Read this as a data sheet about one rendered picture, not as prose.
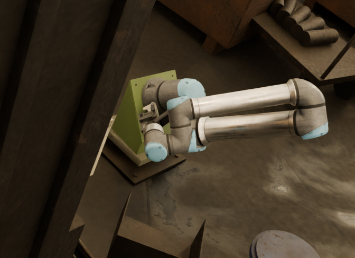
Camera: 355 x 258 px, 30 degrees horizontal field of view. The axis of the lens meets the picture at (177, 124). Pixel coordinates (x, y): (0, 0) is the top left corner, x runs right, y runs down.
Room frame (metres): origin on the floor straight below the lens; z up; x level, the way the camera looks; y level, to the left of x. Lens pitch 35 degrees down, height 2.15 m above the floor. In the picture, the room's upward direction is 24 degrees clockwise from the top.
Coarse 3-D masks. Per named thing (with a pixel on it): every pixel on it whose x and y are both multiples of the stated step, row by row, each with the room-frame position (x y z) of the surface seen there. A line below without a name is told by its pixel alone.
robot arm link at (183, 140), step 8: (176, 128) 2.25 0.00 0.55; (184, 128) 2.26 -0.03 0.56; (168, 136) 2.24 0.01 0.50; (176, 136) 2.24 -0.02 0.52; (184, 136) 2.24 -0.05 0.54; (192, 136) 2.25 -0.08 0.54; (168, 144) 2.21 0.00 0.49; (176, 144) 2.22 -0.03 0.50; (184, 144) 2.23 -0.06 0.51; (192, 144) 2.24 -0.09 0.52; (176, 152) 2.22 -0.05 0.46; (184, 152) 2.23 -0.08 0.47
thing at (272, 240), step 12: (264, 240) 1.98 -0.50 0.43; (276, 240) 2.01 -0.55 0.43; (288, 240) 2.04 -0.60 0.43; (300, 240) 2.07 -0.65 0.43; (252, 252) 1.90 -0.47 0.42; (264, 252) 1.91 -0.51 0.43; (276, 252) 1.94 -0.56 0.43; (288, 252) 1.97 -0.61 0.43; (300, 252) 2.00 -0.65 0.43; (312, 252) 2.03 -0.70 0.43
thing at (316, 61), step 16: (288, 0) 4.38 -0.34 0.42; (256, 16) 4.12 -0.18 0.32; (272, 16) 4.23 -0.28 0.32; (288, 16) 4.15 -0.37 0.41; (304, 16) 4.26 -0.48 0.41; (272, 32) 4.00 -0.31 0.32; (288, 32) 4.11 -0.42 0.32; (304, 32) 4.02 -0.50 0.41; (320, 32) 4.09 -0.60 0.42; (336, 32) 4.21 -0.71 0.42; (288, 48) 3.88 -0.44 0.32; (304, 48) 3.98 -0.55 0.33; (320, 48) 4.08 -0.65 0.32; (336, 48) 4.19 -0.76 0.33; (352, 48) 4.31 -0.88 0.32; (304, 64) 3.76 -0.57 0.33; (320, 64) 3.86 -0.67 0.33; (336, 64) 3.95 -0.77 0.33; (352, 64) 4.06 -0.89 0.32; (320, 80) 3.66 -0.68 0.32; (336, 80) 3.79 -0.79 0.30; (352, 80) 3.94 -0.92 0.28; (352, 96) 4.13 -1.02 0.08
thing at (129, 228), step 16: (128, 224) 1.57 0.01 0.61; (144, 224) 1.60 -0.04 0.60; (112, 240) 1.48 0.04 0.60; (128, 240) 1.40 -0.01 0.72; (144, 240) 1.54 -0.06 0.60; (160, 240) 1.57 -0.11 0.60; (176, 240) 1.61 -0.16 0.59; (112, 256) 1.39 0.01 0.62; (128, 256) 1.40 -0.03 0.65; (144, 256) 1.40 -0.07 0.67; (160, 256) 1.41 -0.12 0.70; (176, 256) 1.41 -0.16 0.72; (192, 256) 1.53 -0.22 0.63
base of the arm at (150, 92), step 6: (156, 78) 2.72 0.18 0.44; (162, 78) 2.75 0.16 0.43; (144, 84) 2.68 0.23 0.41; (150, 84) 2.67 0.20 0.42; (156, 84) 2.67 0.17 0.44; (144, 90) 2.64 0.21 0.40; (150, 90) 2.64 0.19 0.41; (156, 90) 2.63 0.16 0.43; (144, 96) 2.62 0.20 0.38; (150, 96) 2.62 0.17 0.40; (156, 96) 2.61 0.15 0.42; (144, 102) 2.61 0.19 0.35; (150, 102) 2.61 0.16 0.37; (156, 102) 2.60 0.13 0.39; (162, 108) 2.60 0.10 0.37
